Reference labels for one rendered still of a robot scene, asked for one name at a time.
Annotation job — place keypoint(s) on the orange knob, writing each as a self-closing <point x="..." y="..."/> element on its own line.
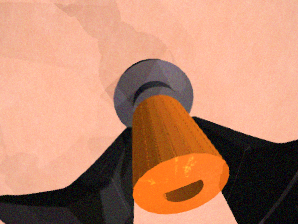
<point x="175" y="168"/>

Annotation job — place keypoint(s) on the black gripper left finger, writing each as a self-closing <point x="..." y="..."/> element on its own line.
<point x="103" y="194"/>

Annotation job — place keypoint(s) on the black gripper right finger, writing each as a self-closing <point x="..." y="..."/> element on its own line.
<point x="260" y="172"/>

